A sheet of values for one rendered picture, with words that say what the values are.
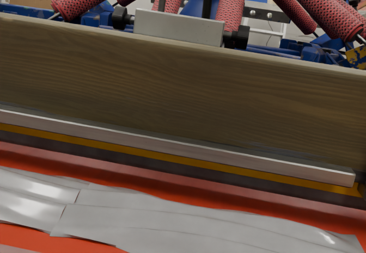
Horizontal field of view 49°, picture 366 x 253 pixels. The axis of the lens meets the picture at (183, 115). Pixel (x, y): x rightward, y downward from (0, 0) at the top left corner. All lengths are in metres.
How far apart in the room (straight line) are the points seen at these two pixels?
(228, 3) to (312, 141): 0.54
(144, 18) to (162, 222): 0.38
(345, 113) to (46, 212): 0.20
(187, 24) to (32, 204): 0.38
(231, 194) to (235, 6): 0.53
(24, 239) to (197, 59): 0.15
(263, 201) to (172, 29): 0.33
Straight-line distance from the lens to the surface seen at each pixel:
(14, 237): 0.24
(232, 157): 0.27
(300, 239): 0.26
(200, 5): 1.08
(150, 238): 0.23
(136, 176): 0.31
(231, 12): 0.77
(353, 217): 0.33
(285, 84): 0.28
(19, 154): 0.34
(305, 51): 0.92
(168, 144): 0.28
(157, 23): 0.57
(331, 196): 0.32
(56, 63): 0.30
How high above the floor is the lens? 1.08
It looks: 14 degrees down
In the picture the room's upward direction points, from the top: 9 degrees clockwise
